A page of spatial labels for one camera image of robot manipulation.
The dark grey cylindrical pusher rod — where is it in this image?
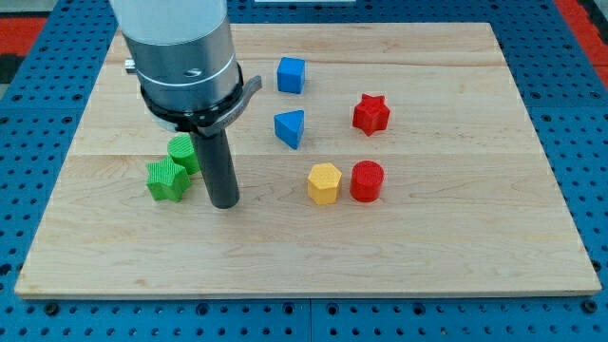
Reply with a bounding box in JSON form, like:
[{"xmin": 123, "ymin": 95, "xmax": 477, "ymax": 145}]
[{"xmin": 190, "ymin": 130, "xmax": 239, "ymax": 209}]

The yellow hexagon block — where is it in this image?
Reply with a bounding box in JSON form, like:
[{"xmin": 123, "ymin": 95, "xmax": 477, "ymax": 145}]
[{"xmin": 307, "ymin": 162, "xmax": 342, "ymax": 205}]

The light wooden board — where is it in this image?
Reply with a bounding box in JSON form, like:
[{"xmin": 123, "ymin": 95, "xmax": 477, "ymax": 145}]
[{"xmin": 14, "ymin": 23, "xmax": 601, "ymax": 299}]

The red star block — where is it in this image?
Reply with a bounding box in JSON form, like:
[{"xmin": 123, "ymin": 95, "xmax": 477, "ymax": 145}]
[{"xmin": 352, "ymin": 93, "xmax": 390, "ymax": 136}]

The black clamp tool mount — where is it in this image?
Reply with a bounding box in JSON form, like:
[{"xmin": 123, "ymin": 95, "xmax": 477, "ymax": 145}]
[{"xmin": 140, "ymin": 65, "xmax": 262, "ymax": 137}]

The blue cube block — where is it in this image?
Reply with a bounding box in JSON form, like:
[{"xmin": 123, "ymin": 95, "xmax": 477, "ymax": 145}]
[{"xmin": 276, "ymin": 57, "xmax": 306, "ymax": 94}]

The green cylinder block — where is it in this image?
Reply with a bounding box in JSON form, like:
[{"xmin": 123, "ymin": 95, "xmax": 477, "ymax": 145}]
[{"xmin": 167, "ymin": 134, "xmax": 200, "ymax": 175}]

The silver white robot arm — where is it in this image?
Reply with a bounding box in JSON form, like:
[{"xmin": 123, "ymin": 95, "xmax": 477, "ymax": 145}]
[{"xmin": 109, "ymin": 0, "xmax": 262, "ymax": 209}]

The blue triangle block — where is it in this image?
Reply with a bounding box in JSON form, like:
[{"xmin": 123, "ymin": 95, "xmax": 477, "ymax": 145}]
[{"xmin": 274, "ymin": 110, "xmax": 305, "ymax": 149}]

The green star block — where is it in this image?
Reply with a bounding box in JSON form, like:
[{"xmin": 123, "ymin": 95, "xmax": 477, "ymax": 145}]
[{"xmin": 146, "ymin": 157, "xmax": 191, "ymax": 202}]

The red cylinder block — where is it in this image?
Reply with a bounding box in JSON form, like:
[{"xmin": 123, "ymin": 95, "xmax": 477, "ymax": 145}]
[{"xmin": 350, "ymin": 161, "xmax": 385, "ymax": 202}]

